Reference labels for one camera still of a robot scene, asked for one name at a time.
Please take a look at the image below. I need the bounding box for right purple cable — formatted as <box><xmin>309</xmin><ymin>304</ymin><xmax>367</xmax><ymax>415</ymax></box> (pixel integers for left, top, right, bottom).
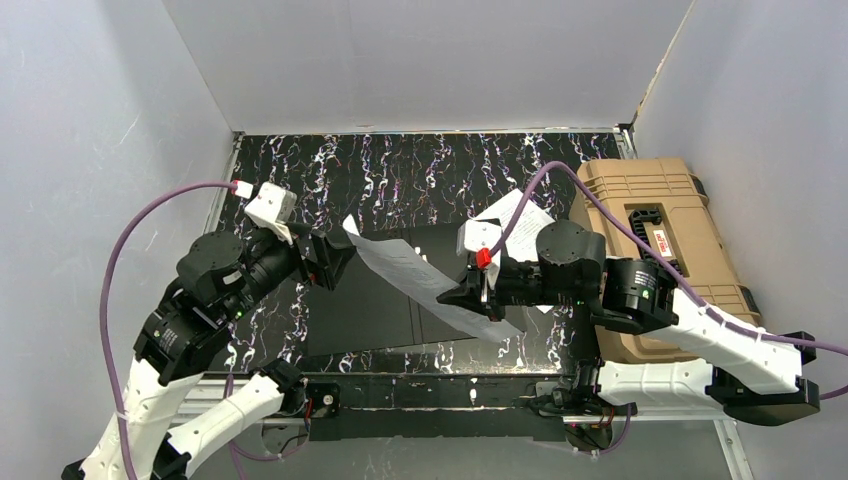
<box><xmin>486</xmin><ymin>160</ymin><xmax>848</xmax><ymax>458</ymax></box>

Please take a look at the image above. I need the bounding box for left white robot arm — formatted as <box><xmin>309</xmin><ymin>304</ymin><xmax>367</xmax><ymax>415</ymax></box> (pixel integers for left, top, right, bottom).
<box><xmin>61</xmin><ymin>224</ymin><xmax>356</xmax><ymax>479</ymax></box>

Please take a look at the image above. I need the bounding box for printed white paper sheet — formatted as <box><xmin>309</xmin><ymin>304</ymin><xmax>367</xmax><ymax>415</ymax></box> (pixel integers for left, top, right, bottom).
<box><xmin>342</xmin><ymin>215</ymin><xmax>521</xmax><ymax>343</ymax></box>

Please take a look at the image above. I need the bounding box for tan plastic tool case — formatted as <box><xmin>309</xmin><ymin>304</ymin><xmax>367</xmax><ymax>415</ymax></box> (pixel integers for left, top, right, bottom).
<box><xmin>569</xmin><ymin>158</ymin><xmax>762</xmax><ymax>364</ymax></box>

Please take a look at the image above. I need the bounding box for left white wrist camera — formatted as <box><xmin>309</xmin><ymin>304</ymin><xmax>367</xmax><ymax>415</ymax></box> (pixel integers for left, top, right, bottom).
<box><xmin>233</xmin><ymin>180</ymin><xmax>298</xmax><ymax>246</ymax></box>

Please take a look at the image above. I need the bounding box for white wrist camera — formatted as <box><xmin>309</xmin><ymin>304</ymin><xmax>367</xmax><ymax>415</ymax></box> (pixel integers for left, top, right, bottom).
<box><xmin>233</xmin><ymin>180</ymin><xmax>298</xmax><ymax>246</ymax></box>
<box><xmin>456</xmin><ymin>218</ymin><xmax>503</xmax><ymax>271</ymax></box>

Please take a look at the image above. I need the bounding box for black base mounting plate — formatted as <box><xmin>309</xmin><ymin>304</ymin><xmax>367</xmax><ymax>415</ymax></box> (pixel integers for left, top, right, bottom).
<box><xmin>306</xmin><ymin>373</ymin><xmax>565</xmax><ymax>442</ymax></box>

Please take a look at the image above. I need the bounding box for beige file folder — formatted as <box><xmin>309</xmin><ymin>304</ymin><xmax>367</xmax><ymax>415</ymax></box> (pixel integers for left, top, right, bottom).
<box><xmin>304</xmin><ymin>223</ymin><xmax>531</xmax><ymax>359</ymax></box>

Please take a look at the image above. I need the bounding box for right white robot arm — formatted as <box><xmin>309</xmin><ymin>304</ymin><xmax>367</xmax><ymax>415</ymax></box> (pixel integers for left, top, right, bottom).
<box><xmin>438</xmin><ymin>220</ymin><xmax>820</xmax><ymax>426</ymax></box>

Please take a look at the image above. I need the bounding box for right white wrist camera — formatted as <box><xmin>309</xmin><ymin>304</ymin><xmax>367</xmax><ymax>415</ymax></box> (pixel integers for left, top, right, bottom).
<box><xmin>456</xmin><ymin>218</ymin><xmax>503</xmax><ymax>271</ymax></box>

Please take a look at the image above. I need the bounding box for aluminium frame rail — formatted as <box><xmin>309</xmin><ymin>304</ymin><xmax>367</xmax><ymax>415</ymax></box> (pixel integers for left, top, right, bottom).
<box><xmin>154</xmin><ymin>373</ymin><xmax>753</xmax><ymax>479</ymax></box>

